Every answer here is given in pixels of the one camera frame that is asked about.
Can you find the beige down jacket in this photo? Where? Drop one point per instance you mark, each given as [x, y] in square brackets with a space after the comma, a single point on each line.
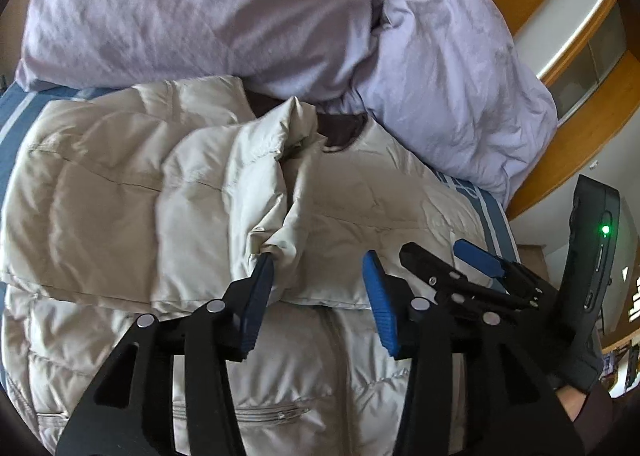
[125, 196]

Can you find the lilac duvet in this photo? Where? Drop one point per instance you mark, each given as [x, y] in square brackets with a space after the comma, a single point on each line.
[225, 10]

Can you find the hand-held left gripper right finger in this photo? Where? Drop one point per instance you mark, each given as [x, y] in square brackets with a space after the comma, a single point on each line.
[381, 308]

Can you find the person's right forearm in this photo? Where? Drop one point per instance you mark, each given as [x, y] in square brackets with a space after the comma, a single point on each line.
[600, 423]

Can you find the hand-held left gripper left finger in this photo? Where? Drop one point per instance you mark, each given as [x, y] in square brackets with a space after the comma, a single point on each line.
[255, 308]

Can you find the person's right hand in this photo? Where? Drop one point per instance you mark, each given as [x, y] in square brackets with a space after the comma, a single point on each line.
[582, 368]

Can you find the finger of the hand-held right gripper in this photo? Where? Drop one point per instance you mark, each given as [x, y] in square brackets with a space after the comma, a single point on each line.
[475, 256]
[425, 266]

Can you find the blue striped bed sheet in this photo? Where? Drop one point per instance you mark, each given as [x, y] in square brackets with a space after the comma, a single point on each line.
[495, 226]

